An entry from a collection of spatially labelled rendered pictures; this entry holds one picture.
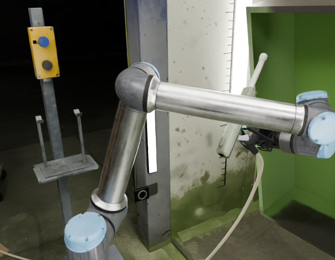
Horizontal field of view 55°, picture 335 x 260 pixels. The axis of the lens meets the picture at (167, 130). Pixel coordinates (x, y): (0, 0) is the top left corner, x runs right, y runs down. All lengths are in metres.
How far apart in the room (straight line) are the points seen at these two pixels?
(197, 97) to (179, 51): 1.06
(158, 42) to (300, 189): 1.28
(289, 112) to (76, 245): 0.82
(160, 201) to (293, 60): 1.22
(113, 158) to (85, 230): 0.27
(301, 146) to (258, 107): 0.28
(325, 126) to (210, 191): 1.64
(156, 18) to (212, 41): 0.42
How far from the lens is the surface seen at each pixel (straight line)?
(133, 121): 1.13
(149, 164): 2.04
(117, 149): 1.18
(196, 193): 2.41
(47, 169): 1.93
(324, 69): 1.81
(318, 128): 0.95
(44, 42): 1.81
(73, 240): 1.22
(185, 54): 1.99
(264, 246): 2.51
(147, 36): 1.85
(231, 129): 1.26
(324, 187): 2.16
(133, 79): 0.96
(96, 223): 1.25
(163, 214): 2.33
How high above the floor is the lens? 1.65
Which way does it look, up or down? 21 degrees down
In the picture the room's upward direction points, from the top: 1 degrees counter-clockwise
